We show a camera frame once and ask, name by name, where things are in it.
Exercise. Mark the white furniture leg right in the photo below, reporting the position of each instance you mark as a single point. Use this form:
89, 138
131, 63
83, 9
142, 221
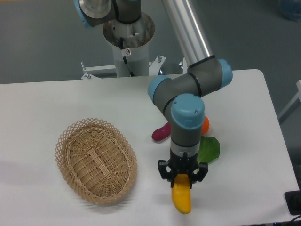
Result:
291, 106

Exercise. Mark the woven wicker basket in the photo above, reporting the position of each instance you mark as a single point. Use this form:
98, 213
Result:
96, 161

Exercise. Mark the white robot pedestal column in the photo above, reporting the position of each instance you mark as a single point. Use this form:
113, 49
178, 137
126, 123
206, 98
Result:
130, 45

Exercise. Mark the black device at table edge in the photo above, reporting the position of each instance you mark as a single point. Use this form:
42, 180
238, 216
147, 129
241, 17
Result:
293, 201

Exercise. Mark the purple sweet potato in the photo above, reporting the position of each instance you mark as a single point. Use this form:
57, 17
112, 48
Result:
162, 132

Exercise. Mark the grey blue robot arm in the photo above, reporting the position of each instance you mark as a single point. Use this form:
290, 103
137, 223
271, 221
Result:
179, 99

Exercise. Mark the yellow mango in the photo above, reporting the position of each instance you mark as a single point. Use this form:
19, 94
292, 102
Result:
181, 194

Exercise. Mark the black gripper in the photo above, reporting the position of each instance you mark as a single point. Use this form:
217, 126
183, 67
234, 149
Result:
182, 165

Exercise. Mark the white metal base frame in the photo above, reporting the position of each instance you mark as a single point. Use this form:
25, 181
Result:
155, 68

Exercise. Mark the green bok choy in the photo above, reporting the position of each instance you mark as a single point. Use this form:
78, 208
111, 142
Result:
209, 150

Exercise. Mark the orange fruit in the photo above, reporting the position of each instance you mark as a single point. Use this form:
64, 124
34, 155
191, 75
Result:
206, 126

